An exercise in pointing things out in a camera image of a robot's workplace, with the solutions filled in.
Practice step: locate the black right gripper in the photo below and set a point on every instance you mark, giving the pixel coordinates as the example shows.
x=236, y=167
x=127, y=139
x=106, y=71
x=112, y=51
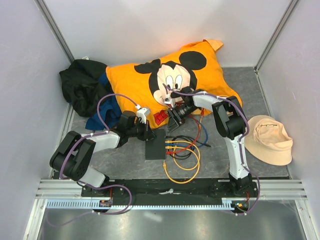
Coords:
x=175, y=117

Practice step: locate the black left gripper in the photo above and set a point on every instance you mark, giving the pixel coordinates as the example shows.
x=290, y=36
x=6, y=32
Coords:
x=148, y=134

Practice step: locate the black network switch box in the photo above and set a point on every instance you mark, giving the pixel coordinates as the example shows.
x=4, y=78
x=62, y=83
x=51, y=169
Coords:
x=155, y=149

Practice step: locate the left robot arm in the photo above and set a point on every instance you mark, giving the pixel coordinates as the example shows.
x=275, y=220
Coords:
x=73, y=156

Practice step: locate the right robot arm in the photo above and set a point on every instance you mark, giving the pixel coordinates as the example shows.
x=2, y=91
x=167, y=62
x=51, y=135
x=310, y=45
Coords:
x=231, y=123

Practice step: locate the orange Mickey Mouse pillow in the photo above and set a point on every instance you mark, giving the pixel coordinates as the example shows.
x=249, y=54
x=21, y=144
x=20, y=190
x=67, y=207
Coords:
x=195, y=65

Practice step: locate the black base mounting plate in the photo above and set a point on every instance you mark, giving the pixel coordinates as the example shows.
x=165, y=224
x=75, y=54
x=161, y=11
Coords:
x=164, y=191

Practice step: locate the black and blue clothing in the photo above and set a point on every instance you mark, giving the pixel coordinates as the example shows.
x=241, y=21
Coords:
x=83, y=84

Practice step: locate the beige bucket hat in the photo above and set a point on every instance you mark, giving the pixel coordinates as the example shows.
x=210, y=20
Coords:
x=268, y=141

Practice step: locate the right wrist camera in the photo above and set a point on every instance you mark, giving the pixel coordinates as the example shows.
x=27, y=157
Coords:
x=168, y=101

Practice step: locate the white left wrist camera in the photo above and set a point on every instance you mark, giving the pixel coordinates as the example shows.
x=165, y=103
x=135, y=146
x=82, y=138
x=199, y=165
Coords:
x=142, y=114

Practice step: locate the yellow ethernet cable short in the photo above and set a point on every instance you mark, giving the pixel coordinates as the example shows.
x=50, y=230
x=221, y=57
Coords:
x=192, y=141

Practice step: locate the grey slotted cable duct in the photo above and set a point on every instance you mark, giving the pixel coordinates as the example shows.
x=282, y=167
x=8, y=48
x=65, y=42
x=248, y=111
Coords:
x=90, y=204

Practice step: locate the aluminium rail frame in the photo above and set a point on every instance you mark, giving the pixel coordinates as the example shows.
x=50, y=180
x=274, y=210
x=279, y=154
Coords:
x=55, y=194

